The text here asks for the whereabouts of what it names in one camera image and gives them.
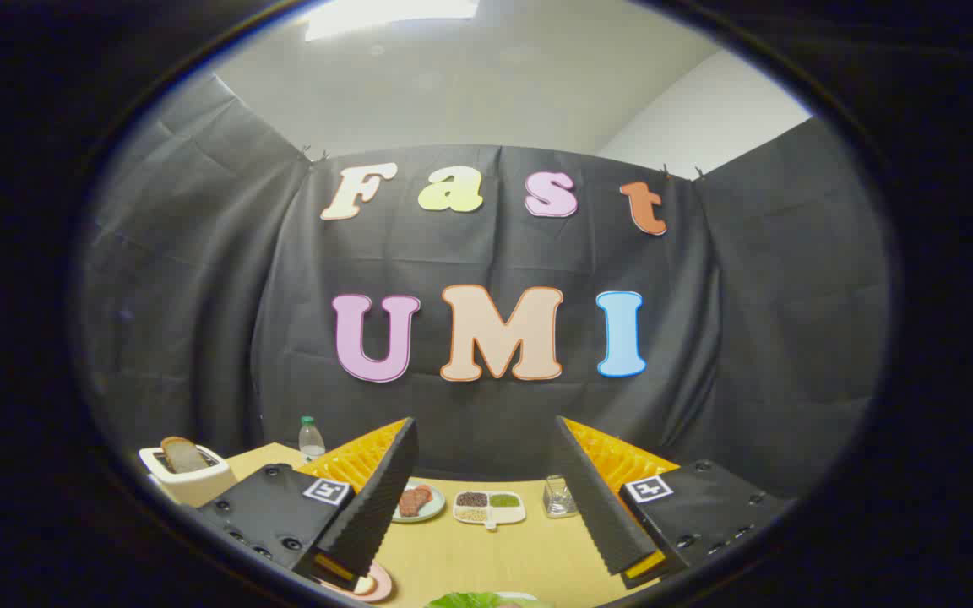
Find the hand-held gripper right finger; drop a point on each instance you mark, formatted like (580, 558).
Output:
(600, 515)

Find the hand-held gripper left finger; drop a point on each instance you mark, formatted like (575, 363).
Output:
(372, 515)

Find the green lettuce leaf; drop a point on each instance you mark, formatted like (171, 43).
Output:
(474, 601)

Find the toasted bread slice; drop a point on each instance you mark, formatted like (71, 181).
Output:
(182, 456)

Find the clear glass container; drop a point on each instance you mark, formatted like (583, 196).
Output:
(559, 498)

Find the brown meat piece orange tip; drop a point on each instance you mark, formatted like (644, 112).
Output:
(425, 493)

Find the pale green oval plate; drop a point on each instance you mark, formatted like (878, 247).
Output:
(436, 508)

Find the pink round plate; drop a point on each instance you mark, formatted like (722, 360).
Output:
(379, 584)

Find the white divided condiment dish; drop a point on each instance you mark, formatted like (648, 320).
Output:
(508, 513)

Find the clear water bottle green cap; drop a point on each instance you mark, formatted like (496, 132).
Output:
(312, 441)

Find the white toaster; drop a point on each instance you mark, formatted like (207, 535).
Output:
(191, 488)

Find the ceiling light panel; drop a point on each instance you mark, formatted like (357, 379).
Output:
(385, 15)

